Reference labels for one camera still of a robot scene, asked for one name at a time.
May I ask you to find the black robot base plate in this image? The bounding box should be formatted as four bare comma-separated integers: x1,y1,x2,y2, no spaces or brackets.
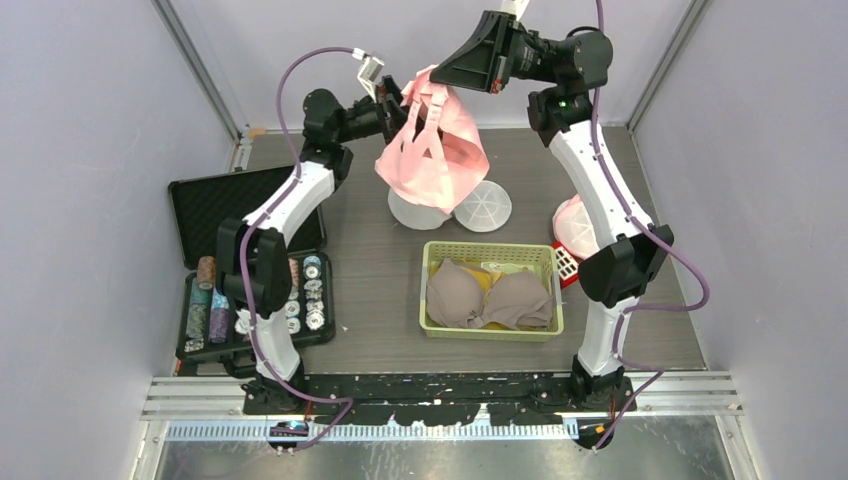
241,372,636,427

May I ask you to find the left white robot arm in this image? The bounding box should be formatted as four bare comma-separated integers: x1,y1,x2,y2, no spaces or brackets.
216,75,408,414

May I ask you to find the purple poker chip stack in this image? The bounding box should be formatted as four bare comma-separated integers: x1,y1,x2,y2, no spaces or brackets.
208,289,230,344

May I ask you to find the black poker chip case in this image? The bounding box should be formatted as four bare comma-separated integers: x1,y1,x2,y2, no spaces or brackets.
168,166,336,378

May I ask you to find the red toy block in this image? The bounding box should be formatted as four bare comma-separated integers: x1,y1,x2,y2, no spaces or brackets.
551,242,579,289

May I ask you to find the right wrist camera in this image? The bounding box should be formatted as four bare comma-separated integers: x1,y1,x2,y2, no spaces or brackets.
499,0,530,20

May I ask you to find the brown poker chip stack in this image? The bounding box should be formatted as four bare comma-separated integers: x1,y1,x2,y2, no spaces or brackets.
196,256,216,291

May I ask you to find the pink bra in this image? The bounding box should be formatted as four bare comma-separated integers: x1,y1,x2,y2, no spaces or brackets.
375,65,490,214

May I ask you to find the taupe bra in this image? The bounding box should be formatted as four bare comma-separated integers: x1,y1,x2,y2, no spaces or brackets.
425,258,555,331

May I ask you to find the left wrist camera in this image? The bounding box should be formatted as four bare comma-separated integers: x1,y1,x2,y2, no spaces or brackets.
351,48,385,101

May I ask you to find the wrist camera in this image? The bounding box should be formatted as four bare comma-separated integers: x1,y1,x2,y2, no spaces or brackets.
351,48,385,101
499,0,530,20

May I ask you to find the green plastic basket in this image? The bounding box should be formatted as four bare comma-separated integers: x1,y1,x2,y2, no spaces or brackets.
419,241,564,342

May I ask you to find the white pink-zipper laundry bag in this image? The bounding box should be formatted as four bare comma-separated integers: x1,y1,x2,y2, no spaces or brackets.
552,194,599,260

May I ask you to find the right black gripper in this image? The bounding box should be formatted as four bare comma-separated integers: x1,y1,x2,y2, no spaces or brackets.
425,11,559,95

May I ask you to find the white grey-zipper laundry bag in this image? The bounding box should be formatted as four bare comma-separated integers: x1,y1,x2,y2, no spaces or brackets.
388,180,512,233

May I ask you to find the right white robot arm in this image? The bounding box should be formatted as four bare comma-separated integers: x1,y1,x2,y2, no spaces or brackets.
431,9,674,411

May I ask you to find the teal poker chip stack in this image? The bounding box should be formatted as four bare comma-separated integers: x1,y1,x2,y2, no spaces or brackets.
185,279,212,340

